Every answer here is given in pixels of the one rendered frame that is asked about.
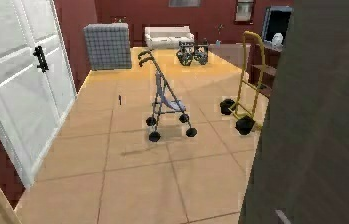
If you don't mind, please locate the blue folding stroller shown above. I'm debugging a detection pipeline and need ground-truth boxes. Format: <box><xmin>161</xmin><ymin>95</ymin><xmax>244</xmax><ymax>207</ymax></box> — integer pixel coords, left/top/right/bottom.
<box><xmin>137</xmin><ymin>49</ymin><xmax>198</xmax><ymax>143</ymax></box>

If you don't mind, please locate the yellow hand truck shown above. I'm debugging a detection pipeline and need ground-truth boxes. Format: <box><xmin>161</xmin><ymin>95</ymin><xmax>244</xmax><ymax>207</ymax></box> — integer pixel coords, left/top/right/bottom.
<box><xmin>219</xmin><ymin>30</ymin><xmax>266</xmax><ymax>136</ymax></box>

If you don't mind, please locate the white sofa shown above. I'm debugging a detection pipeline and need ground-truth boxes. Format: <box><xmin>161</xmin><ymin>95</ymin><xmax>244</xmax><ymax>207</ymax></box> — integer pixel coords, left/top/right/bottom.
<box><xmin>144</xmin><ymin>25</ymin><xmax>195</xmax><ymax>50</ymax></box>

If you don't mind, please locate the house plant in vase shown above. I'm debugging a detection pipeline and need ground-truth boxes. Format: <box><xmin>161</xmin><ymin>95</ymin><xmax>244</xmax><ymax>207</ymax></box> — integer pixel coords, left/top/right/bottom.
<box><xmin>214</xmin><ymin>23</ymin><xmax>225</xmax><ymax>47</ymax></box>

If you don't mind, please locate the dark brown shelf unit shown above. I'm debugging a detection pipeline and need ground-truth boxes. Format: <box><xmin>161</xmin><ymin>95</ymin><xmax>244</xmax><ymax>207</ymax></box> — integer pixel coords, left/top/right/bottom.
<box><xmin>247</xmin><ymin>42</ymin><xmax>283</xmax><ymax>99</ymax></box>

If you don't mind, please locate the white round ornament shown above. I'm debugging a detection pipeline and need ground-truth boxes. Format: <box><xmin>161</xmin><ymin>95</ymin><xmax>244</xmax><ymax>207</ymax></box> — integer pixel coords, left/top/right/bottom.
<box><xmin>271</xmin><ymin>32</ymin><xmax>284</xmax><ymax>48</ymax></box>

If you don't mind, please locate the black television set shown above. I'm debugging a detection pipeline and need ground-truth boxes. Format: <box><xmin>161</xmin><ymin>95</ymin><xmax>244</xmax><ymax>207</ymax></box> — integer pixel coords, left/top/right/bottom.
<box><xmin>261</xmin><ymin>5</ymin><xmax>294</xmax><ymax>46</ymax></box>

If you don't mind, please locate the dark grey door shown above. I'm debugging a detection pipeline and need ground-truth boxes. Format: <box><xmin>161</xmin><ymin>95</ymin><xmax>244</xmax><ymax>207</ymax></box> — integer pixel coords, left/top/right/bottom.
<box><xmin>238</xmin><ymin>0</ymin><xmax>349</xmax><ymax>224</ymax></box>

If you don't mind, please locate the white room door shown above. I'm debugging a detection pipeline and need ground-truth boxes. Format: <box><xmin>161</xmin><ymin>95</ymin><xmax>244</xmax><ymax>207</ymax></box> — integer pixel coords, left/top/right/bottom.
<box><xmin>0</xmin><ymin>0</ymin><xmax>77</xmax><ymax>190</ymax></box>

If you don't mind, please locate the black wire frame cart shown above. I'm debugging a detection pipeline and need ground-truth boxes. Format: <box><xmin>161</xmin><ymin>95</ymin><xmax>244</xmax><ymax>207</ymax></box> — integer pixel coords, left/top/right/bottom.
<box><xmin>175</xmin><ymin>40</ymin><xmax>210</xmax><ymax>67</ymax></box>

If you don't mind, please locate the framed wall picture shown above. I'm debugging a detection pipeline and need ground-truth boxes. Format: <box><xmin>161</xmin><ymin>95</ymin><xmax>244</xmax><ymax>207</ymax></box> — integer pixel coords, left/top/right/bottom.
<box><xmin>168</xmin><ymin>0</ymin><xmax>202</xmax><ymax>8</ymax></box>

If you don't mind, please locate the window with dark frame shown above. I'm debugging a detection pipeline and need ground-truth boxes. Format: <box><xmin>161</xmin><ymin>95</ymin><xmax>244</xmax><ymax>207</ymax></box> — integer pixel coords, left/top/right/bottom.
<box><xmin>234</xmin><ymin>0</ymin><xmax>256</xmax><ymax>25</ymax></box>

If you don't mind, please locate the black door handle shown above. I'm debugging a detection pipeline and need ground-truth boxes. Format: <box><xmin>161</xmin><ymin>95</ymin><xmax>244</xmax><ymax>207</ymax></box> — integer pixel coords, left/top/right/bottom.
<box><xmin>32</xmin><ymin>45</ymin><xmax>50</xmax><ymax>74</ymax></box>

